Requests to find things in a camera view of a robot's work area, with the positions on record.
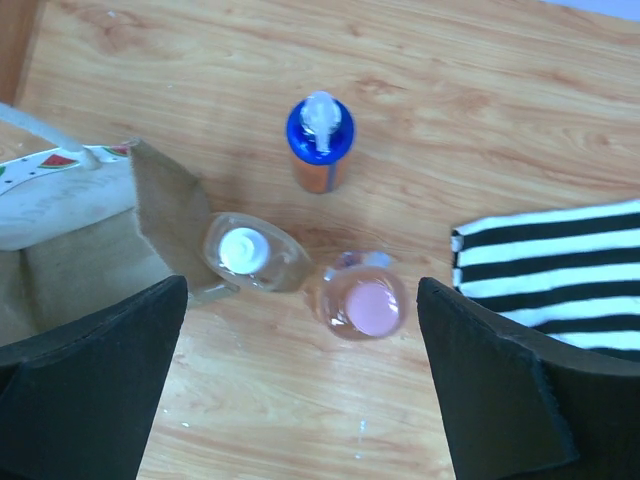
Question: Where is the white cap clear bottle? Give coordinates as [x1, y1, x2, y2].
[202, 212, 314, 293]

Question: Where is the blue spray bottle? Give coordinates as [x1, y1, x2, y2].
[285, 91, 356, 194]

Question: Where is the wooden compartment tray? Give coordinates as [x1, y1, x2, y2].
[1, 0, 44, 105]

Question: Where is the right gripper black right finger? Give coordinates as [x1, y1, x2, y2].
[417, 277, 639, 479]

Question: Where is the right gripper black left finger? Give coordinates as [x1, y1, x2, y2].
[1, 276, 187, 479]

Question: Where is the watermelon print canvas bag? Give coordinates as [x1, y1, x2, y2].
[1, 105, 235, 344]

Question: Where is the black white striped cloth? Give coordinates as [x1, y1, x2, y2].
[451, 199, 639, 362]

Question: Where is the pink cap bottle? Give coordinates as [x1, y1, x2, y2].
[315, 250, 409, 340]

